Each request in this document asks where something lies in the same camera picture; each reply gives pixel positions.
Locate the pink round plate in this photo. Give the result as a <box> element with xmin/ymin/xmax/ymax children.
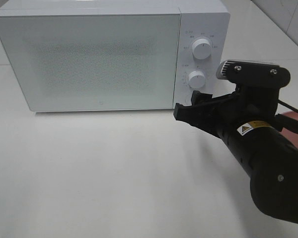
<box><xmin>281</xmin><ymin>111</ymin><xmax>298</xmax><ymax>149</ymax></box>

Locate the round white door button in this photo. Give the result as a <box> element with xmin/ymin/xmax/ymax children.
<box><xmin>185</xmin><ymin>95</ymin><xmax>192</xmax><ymax>106</ymax></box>

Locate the black wrist camera with heatsink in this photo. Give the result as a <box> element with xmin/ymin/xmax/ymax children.
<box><xmin>216</xmin><ymin>59</ymin><xmax>291</xmax><ymax>89</ymax></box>

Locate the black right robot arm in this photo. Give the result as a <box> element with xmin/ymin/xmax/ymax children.
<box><xmin>173</xmin><ymin>91</ymin><xmax>298</xmax><ymax>224</ymax></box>

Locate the white microwave knob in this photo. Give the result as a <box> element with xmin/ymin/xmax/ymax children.
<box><xmin>192</xmin><ymin>38</ymin><xmax>212</xmax><ymax>60</ymax></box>
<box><xmin>188</xmin><ymin>70</ymin><xmax>206</xmax><ymax>89</ymax></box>

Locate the upper white microwave knob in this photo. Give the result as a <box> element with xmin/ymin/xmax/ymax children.
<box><xmin>192</xmin><ymin>38</ymin><xmax>212</xmax><ymax>60</ymax></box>

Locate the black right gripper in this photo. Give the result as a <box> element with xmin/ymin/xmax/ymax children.
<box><xmin>173</xmin><ymin>86</ymin><xmax>281</xmax><ymax>154</ymax></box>

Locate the white microwave oven body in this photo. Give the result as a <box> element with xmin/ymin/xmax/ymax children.
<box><xmin>0</xmin><ymin>0</ymin><xmax>230</xmax><ymax>109</ymax></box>

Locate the lower white microwave knob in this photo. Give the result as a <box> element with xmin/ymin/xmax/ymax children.
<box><xmin>188</xmin><ymin>70</ymin><xmax>206</xmax><ymax>89</ymax></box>

